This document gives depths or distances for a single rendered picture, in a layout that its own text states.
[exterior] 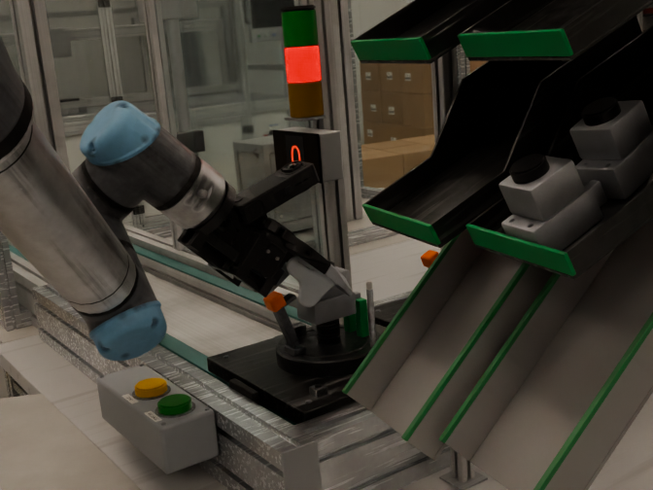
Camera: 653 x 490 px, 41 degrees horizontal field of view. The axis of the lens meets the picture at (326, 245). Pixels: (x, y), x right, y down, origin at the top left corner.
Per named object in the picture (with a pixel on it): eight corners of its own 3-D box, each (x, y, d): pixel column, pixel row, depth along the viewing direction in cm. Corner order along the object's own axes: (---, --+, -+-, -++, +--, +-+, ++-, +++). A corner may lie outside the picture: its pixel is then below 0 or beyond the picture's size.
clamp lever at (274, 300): (292, 351, 109) (269, 301, 106) (284, 347, 111) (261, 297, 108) (314, 334, 111) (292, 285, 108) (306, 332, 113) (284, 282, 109)
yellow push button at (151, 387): (144, 407, 107) (141, 392, 107) (131, 398, 111) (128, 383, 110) (173, 398, 109) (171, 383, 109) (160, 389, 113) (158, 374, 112)
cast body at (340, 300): (316, 326, 109) (311, 271, 108) (296, 318, 113) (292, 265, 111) (369, 310, 114) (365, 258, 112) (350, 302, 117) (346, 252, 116)
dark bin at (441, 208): (439, 249, 77) (404, 179, 75) (371, 225, 89) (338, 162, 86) (661, 84, 84) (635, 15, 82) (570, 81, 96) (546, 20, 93)
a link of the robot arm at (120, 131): (72, 132, 96) (124, 81, 94) (148, 190, 102) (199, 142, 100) (69, 170, 90) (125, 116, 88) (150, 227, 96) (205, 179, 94)
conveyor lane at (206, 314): (313, 500, 101) (305, 420, 98) (71, 330, 169) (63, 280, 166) (492, 424, 116) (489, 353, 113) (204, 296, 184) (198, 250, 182)
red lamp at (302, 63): (298, 83, 124) (295, 48, 123) (280, 83, 128) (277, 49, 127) (327, 79, 127) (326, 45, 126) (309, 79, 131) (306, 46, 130)
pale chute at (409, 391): (435, 462, 81) (403, 439, 79) (370, 411, 93) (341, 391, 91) (603, 218, 84) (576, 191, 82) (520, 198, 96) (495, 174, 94)
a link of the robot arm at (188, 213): (182, 153, 102) (214, 158, 95) (210, 176, 104) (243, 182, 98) (146, 206, 100) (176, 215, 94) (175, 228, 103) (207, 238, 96)
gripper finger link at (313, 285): (330, 326, 108) (269, 286, 106) (355, 286, 109) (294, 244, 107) (338, 328, 105) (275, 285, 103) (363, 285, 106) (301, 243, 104)
